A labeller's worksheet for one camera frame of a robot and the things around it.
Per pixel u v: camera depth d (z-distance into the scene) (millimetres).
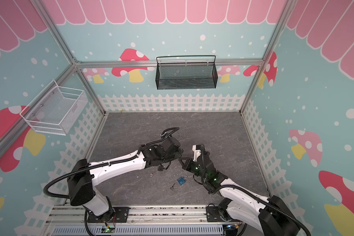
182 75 946
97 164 462
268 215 410
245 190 505
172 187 831
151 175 874
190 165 700
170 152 600
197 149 751
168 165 700
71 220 753
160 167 895
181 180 851
